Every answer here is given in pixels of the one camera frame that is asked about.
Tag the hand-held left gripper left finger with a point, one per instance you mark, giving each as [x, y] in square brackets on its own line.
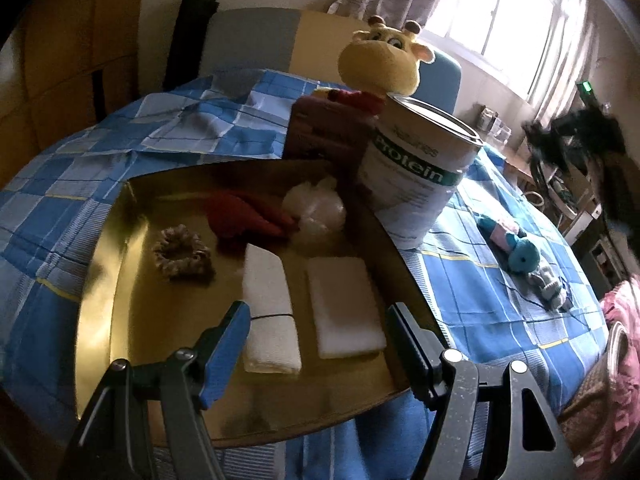
[225, 350]

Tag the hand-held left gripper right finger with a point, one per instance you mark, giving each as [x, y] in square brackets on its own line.
[415, 355]

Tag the gold tray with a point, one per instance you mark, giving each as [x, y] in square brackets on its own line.
[165, 320]

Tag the white towel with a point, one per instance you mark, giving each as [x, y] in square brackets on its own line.
[270, 290]

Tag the white foam sponge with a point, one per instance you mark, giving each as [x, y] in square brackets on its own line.
[345, 305]

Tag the brown scrunchie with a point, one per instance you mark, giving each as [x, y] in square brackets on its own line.
[165, 265]

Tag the dark red cloth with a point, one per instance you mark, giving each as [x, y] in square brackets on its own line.
[240, 215]

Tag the blue and pink plush toy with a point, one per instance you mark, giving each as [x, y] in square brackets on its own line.
[525, 257]

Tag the white socks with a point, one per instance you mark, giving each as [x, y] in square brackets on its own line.
[547, 285]

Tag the white plastic bag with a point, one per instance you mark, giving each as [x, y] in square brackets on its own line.
[315, 210]

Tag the blue checked bedsheet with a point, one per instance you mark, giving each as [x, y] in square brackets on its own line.
[475, 320]

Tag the wooden desk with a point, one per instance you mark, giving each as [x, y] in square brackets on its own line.
[515, 160]

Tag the clear desk organizer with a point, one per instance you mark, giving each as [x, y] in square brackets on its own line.
[492, 122]

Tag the cluttered storage shelf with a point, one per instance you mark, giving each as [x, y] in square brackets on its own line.
[585, 210]

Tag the window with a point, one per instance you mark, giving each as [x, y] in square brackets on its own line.
[500, 10]

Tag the white protein powder can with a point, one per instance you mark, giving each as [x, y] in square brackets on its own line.
[410, 190]

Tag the woven basket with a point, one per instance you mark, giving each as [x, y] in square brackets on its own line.
[590, 410]

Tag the pink cloth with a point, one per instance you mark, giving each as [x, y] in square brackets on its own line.
[625, 310]

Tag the yellow giraffe plush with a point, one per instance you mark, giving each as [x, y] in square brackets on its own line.
[375, 60]

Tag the dark red cardboard box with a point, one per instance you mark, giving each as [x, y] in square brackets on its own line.
[325, 135]

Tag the blue grey yellow headboard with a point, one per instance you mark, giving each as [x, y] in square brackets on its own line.
[250, 40]

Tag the black rolled mat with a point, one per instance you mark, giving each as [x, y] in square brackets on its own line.
[190, 35]

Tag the wooden wardrobe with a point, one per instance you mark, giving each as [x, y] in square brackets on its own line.
[65, 60]

